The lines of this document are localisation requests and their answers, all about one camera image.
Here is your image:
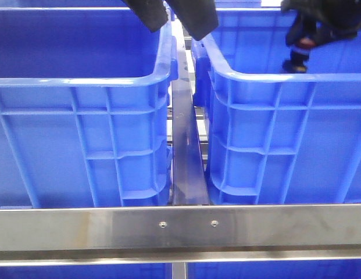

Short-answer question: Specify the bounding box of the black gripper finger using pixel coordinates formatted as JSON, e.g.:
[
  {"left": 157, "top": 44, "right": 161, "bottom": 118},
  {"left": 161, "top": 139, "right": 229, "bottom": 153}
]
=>
[
  {"left": 167, "top": 0, "right": 219, "bottom": 41},
  {"left": 123, "top": 0, "right": 168, "bottom": 33}
]

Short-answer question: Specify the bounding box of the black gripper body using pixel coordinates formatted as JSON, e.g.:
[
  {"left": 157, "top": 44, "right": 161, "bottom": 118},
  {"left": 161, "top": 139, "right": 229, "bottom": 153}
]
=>
[{"left": 281, "top": 1, "right": 361, "bottom": 47}]

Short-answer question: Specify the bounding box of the red push button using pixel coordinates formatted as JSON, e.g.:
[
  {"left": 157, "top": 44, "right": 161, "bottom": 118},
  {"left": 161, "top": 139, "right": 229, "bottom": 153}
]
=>
[{"left": 282, "top": 38, "right": 316, "bottom": 74}]

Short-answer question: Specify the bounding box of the blue crate at left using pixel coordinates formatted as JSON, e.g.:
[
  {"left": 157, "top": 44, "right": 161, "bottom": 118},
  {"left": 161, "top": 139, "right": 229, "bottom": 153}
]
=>
[{"left": 0, "top": 7, "right": 177, "bottom": 209}]

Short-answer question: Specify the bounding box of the large blue plastic crate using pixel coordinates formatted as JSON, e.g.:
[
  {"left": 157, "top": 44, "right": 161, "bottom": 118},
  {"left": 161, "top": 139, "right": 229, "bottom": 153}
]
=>
[{"left": 191, "top": 8, "right": 361, "bottom": 205}]

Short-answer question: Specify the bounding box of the steel rack centre divider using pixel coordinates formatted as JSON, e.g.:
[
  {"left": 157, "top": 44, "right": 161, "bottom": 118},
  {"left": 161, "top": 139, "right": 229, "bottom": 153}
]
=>
[{"left": 170, "top": 43, "right": 210, "bottom": 206}]

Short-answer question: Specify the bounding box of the lower right blue crate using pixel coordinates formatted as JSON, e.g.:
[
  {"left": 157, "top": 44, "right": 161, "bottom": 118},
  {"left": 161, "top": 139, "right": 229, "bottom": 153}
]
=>
[{"left": 188, "top": 259, "right": 361, "bottom": 278}]

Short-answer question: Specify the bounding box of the lower left blue crate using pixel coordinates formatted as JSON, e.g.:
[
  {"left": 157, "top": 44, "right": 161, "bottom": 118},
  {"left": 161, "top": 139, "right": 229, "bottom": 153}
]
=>
[{"left": 0, "top": 263, "right": 172, "bottom": 278}]

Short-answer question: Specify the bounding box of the steel rack front rail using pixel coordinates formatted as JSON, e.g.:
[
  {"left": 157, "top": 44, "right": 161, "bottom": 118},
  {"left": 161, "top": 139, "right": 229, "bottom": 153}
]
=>
[{"left": 0, "top": 204, "right": 361, "bottom": 266}]

